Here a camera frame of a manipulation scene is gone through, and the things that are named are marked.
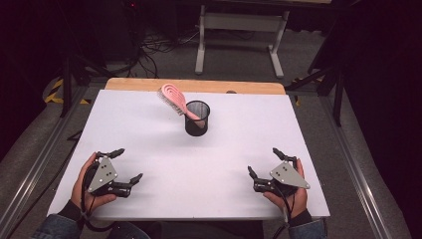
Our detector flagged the right hand-held gripper cable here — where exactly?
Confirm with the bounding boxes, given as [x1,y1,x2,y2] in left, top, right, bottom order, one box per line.
[271,184,295,239]

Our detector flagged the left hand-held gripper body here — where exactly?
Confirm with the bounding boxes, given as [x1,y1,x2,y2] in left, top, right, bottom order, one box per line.
[87,156,132,199]

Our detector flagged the black metal stand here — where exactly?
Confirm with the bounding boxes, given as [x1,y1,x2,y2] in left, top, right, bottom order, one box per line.
[284,63,346,127]
[59,54,115,119]

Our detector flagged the black floor cables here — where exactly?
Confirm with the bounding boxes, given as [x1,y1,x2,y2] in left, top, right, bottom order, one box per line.
[127,28,200,80]

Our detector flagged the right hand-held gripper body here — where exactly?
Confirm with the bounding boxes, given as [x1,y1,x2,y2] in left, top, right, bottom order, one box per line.
[252,155,312,197]

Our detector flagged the pink hairbrush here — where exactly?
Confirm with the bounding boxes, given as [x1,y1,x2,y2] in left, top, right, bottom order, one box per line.
[156,83,207,129]

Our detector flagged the hand-held gripper cable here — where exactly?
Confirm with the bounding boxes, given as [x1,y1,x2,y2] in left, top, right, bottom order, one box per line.
[80,161,116,233]
[271,184,295,239]

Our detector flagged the person's left hand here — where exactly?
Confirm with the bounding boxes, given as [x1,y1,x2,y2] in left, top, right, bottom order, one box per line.
[70,152,118,213]

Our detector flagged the yellow black hazard tape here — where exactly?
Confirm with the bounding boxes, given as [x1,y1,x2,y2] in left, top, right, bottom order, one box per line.
[44,78,92,106]

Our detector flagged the aluminium floor rail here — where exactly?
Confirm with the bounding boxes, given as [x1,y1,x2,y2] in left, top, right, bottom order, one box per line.
[0,85,92,239]
[317,96,393,239]

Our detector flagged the black mesh pen holder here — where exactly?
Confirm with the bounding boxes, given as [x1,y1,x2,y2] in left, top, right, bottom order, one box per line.
[183,100,212,137]

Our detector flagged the white metal stand frame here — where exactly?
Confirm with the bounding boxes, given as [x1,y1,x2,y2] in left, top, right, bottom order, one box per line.
[194,4,291,80]

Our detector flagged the person's right hand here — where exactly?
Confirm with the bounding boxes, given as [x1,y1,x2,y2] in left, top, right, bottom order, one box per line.
[262,157,310,219]

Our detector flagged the left hand-held gripper cable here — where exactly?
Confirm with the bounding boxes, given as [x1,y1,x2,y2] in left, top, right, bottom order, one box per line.
[80,161,116,233]

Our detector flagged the white board sheet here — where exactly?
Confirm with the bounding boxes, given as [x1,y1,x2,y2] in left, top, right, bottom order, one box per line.
[47,89,331,222]

